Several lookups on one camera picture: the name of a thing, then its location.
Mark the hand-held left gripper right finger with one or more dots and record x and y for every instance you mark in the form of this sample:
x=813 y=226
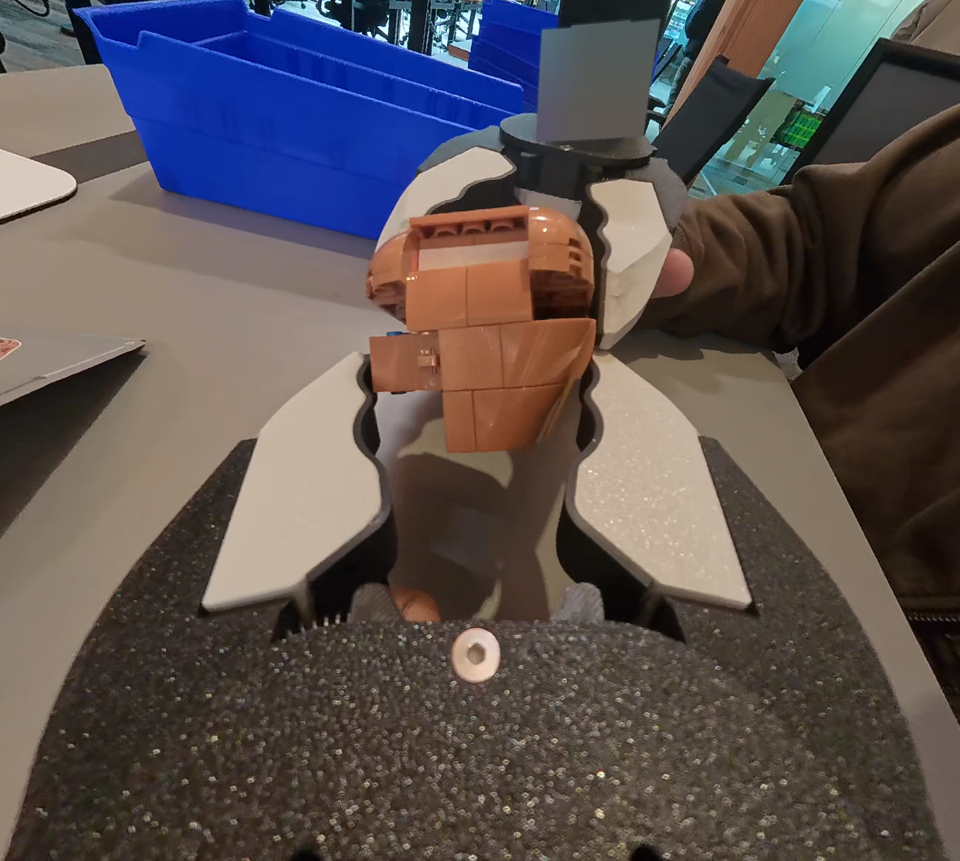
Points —
x=660 y=501

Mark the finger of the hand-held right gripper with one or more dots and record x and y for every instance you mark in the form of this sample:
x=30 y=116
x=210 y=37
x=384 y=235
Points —
x=634 y=238
x=450 y=182

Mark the black flat monitor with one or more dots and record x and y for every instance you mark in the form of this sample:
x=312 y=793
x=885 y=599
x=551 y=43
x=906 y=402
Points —
x=877 y=111

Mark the blue plastic bin stack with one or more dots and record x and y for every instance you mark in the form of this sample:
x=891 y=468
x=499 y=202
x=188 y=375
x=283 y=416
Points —
x=510 y=51

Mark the person's left hand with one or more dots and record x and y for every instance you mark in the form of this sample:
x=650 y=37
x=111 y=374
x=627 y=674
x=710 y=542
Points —
x=416 y=604

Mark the brown lego head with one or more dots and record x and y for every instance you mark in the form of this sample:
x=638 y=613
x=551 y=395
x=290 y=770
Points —
x=487 y=351

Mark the person's right hand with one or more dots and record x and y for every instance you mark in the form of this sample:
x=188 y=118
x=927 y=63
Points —
x=675 y=272

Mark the white desk stand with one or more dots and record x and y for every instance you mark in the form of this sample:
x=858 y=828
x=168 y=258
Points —
x=30 y=182

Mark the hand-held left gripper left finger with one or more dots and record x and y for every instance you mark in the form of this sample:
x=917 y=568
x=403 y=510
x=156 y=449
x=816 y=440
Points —
x=300 y=501

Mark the grey instruction booklet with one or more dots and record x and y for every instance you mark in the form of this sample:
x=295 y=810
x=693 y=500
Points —
x=52 y=358

